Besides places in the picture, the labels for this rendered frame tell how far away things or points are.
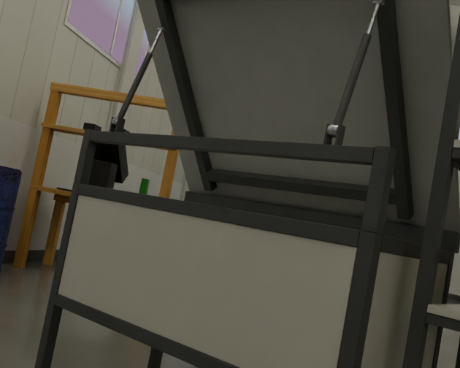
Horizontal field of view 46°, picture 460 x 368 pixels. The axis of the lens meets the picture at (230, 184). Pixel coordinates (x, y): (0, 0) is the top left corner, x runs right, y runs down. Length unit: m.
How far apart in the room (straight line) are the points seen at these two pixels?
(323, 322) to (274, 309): 0.14
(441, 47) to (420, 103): 0.17
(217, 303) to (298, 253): 0.28
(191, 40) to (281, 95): 0.42
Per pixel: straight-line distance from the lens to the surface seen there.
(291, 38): 1.82
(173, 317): 1.60
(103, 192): 1.89
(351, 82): 1.43
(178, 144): 1.66
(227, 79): 2.03
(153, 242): 1.68
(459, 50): 1.48
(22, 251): 5.27
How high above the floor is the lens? 0.76
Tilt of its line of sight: 4 degrees up
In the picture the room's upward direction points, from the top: 11 degrees clockwise
